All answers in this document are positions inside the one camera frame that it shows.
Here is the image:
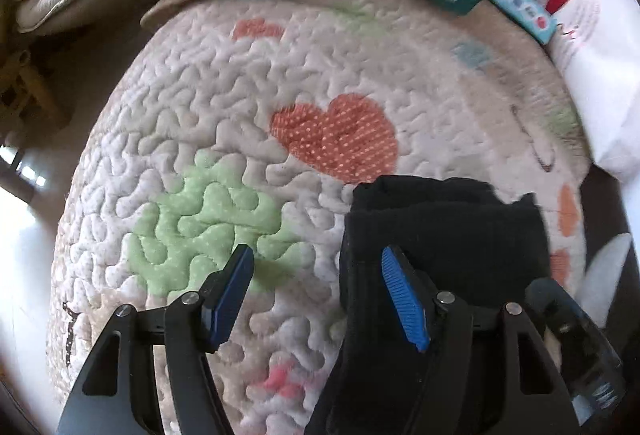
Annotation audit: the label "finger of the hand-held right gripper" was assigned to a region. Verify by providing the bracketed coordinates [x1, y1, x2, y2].
[525, 277, 628, 426]

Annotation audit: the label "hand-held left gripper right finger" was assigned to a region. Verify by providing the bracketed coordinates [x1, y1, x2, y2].
[381, 245, 583, 435]

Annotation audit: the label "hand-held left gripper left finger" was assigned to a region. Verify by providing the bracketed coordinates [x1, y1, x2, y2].
[56, 243, 256, 435]

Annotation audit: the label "black pants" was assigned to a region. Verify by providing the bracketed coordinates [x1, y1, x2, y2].
[304, 175, 553, 435]

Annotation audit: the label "quilted patchwork blanket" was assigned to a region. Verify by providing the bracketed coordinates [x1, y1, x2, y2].
[46, 0, 596, 435]

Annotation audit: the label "white printed paper bag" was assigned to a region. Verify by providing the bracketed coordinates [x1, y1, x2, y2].
[505, 0, 640, 176]

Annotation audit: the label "wooden chair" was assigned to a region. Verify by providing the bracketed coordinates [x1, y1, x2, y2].
[0, 50, 71, 130]

